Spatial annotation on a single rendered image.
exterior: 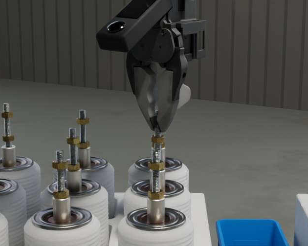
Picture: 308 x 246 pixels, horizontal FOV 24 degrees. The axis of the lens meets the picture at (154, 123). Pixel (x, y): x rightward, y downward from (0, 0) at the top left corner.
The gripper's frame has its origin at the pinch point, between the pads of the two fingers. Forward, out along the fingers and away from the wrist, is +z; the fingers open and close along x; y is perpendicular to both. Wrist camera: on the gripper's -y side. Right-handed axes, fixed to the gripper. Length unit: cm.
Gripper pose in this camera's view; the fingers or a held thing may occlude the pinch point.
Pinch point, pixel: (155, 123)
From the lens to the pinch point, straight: 98.0
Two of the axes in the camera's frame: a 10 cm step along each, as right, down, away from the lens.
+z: 0.0, 9.7, 2.3
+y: 5.9, -1.9, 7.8
